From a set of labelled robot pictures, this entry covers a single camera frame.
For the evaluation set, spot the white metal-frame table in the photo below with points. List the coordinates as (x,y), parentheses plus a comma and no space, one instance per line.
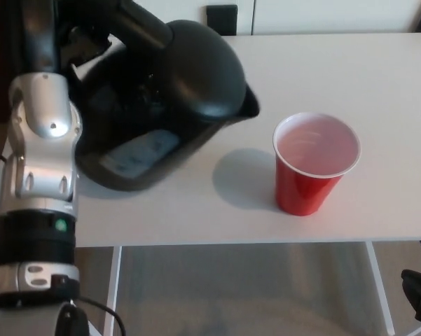
(336,70)

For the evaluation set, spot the dark brown wooden panel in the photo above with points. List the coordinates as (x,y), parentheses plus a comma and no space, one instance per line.
(3,52)

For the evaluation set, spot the black electric kettle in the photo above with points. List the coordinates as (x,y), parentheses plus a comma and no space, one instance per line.
(203,80)

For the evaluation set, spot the red plastic cup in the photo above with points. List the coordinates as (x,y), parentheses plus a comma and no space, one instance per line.
(304,189)

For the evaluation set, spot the white cabinet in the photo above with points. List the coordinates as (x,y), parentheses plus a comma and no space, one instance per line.
(318,15)

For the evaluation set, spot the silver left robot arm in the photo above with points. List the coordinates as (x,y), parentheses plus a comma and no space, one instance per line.
(45,157)

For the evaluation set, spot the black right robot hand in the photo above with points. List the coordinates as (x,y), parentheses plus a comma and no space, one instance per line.
(415,287)

